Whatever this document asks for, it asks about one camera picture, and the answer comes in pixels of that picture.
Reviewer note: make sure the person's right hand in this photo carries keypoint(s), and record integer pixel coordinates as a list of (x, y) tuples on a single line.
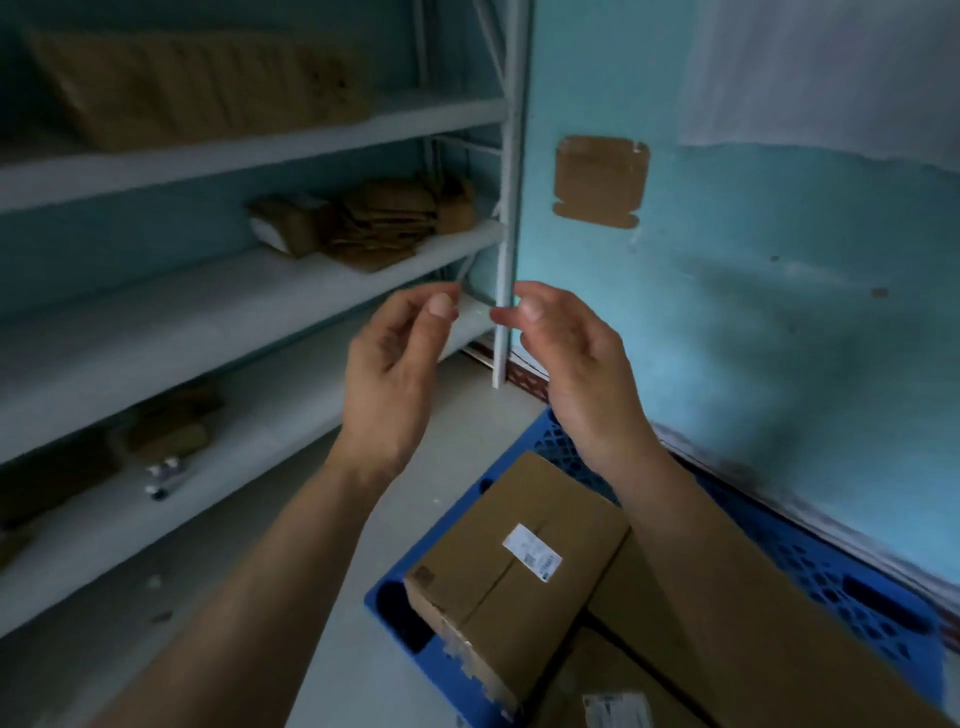
[(581, 382)]

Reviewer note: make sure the person's left hand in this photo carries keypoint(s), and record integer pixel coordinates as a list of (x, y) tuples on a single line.
[(379, 390)]

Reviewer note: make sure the person's left thumb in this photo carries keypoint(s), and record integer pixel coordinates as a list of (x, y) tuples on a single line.
[(431, 330)]

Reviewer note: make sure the person's right thumb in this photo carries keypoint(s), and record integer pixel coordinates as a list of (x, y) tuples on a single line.
[(538, 326)]

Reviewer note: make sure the person's left forearm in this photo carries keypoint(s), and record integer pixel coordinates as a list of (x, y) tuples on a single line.
[(255, 607)]

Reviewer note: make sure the person's right forearm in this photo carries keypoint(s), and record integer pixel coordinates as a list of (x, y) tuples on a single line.
[(742, 622)]

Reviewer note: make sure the pile of folded cardboard boxes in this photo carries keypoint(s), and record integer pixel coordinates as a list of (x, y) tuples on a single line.
[(382, 217)]

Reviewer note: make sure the flat die-cut cardboard piece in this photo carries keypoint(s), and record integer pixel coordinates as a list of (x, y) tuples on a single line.
[(600, 182)]

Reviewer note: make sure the white plastic bag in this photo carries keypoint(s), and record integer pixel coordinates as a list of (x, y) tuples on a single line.
[(268, 234)]

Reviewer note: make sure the sealed cardboard box white label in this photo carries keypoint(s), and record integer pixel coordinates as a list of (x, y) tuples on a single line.
[(510, 570)]

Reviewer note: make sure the small brown cardboard box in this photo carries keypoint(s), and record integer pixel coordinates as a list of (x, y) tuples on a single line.
[(171, 424)]

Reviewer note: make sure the white metal shelving rack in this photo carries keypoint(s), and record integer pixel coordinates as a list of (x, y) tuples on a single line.
[(150, 337)]

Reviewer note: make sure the plain brown cardboard box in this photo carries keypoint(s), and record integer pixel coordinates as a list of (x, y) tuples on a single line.
[(637, 600)]

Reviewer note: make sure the cluster of small capped bottles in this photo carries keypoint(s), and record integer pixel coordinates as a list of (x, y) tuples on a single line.
[(165, 478)]

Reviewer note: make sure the stack of flat cardboard sheets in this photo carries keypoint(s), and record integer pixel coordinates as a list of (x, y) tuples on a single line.
[(195, 82)]

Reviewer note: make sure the cardboard box with label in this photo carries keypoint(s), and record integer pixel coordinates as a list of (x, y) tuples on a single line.
[(600, 686)]

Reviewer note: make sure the white cloth sheet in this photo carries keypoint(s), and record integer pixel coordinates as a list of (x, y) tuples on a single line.
[(825, 67)]

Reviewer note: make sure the blue plastic pallet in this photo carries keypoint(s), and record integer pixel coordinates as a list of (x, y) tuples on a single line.
[(847, 592)]

